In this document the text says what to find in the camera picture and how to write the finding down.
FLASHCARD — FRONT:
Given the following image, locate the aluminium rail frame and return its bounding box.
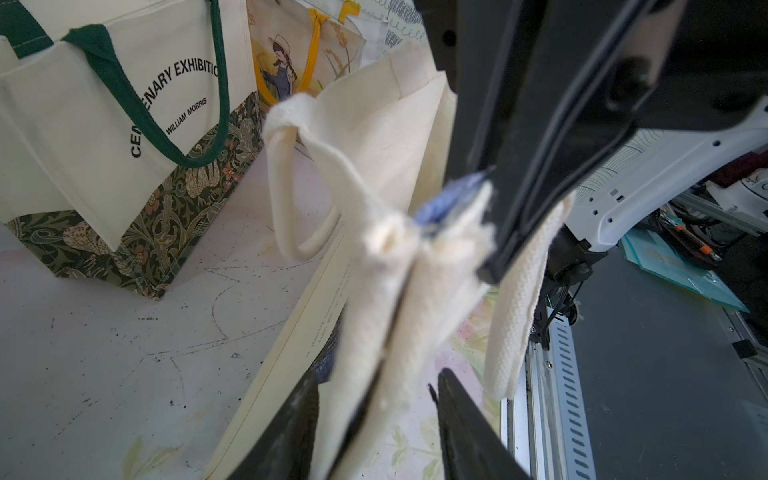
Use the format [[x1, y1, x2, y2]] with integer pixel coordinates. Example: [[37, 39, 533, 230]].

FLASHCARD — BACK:
[[501, 315, 597, 480]]

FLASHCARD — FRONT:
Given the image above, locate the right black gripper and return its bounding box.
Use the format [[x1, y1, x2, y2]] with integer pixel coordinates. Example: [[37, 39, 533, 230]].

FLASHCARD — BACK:
[[415, 1, 767, 284]]

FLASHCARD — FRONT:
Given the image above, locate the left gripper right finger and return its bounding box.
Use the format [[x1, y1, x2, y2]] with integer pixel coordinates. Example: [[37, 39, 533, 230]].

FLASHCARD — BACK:
[[430, 368, 530, 480]]

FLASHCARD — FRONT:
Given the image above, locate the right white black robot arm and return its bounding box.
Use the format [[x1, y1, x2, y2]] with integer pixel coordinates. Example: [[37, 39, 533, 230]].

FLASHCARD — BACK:
[[415, 1, 767, 345]]

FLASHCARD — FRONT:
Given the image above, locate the starry night canvas tote bag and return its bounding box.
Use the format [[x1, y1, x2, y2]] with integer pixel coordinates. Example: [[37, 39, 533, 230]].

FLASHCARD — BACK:
[[203, 38, 577, 480]]

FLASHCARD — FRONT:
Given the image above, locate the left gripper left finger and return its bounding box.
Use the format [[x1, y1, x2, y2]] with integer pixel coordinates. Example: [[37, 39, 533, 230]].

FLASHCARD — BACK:
[[229, 369, 319, 479]]

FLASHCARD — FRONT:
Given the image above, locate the green handled floral tote bag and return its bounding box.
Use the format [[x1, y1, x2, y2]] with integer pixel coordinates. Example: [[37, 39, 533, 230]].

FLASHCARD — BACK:
[[1, 1, 262, 299]]

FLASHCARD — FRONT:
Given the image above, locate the yellow handled illustrated tote bag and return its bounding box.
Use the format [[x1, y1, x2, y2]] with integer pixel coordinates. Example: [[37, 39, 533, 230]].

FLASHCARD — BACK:
[[246, 0, 367, 113]]

